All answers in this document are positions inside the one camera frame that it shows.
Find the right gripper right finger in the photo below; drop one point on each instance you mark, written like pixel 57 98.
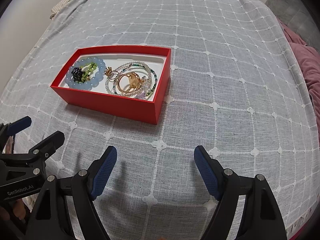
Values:
pixel 261 217

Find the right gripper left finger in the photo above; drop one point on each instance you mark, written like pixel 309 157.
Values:
pixel 50 217

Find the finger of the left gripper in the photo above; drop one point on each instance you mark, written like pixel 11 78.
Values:
pixel 13 128
pixel 46 148

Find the red jewelry box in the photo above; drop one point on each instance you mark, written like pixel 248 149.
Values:
pixel 135 90

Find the person's left hand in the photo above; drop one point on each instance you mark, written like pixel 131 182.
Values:
pixel 15 209

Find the grey checked bedspread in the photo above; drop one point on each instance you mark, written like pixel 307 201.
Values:
pixel 235 88

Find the mauve velvet blanket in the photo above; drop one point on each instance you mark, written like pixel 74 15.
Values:
pixel 308 60

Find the grey quilted pillow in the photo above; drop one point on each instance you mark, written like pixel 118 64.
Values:
pixel 295 15

